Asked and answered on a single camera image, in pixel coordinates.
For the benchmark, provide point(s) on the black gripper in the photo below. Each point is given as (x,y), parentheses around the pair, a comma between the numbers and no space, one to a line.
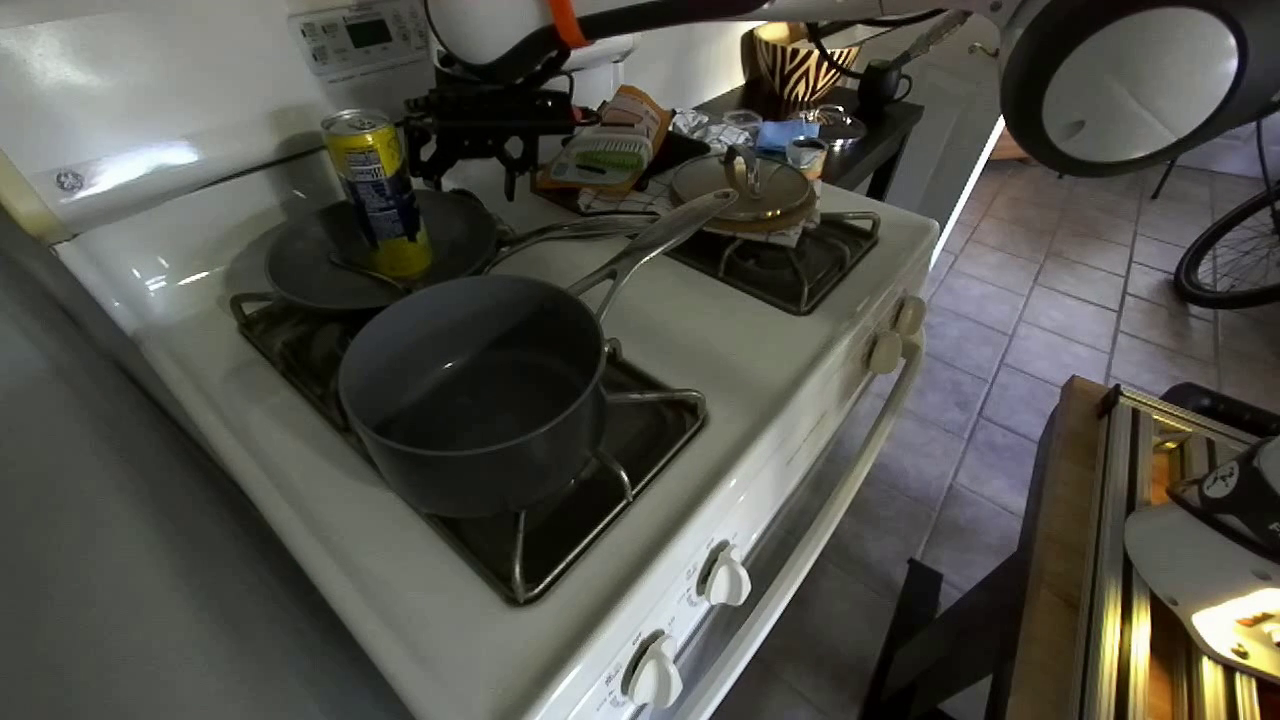
(464,119)

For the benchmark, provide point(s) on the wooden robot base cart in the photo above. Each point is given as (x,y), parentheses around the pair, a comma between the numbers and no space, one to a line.
(1138,610)

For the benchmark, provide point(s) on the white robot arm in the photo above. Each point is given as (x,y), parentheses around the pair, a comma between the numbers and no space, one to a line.
(1084,84)

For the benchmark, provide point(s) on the yellow blue tall jar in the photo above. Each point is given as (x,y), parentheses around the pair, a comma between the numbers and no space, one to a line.
(369,159)

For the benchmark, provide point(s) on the grey frying pan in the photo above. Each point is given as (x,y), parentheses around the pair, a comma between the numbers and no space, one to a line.
(313,260)

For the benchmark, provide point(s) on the white gas stove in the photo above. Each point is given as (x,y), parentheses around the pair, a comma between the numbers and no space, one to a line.
(145,139)

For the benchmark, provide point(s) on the white stove knob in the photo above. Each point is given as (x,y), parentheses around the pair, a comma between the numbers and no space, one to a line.
(726,577)
(909,312)
(882,353)
(654,676)

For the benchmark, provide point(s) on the white stove knob front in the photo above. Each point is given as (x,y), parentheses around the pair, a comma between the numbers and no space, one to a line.
(654,676)

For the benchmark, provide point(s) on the zebra pattern wooden bowl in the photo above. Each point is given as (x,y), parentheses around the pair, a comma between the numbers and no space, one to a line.
(791,67)

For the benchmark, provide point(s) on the glass pot lid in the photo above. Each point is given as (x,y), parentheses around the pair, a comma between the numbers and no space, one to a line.
(761,189)

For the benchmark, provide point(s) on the black right burner grate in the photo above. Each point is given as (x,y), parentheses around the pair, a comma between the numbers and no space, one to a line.
(787,278)

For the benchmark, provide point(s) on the black burner grate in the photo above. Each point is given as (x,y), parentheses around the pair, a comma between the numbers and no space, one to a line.
(787,278)
(517,553)

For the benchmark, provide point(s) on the black left burner grate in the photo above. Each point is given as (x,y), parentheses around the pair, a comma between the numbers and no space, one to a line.
(517,553)

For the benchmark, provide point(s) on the black bicycle wheel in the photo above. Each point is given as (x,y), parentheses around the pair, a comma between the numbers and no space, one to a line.
(1238,256)

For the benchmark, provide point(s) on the grey saucepan with handle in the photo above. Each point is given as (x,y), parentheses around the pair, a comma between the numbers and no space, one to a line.
(486,393)

